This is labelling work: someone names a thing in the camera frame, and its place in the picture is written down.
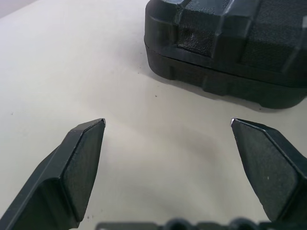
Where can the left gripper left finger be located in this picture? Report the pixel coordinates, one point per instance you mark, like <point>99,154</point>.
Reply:
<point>72,172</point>

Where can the black plastic tool case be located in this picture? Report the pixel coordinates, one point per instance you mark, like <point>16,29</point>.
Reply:
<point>216,48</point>

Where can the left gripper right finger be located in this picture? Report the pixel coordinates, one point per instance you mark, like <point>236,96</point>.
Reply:
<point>271,167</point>

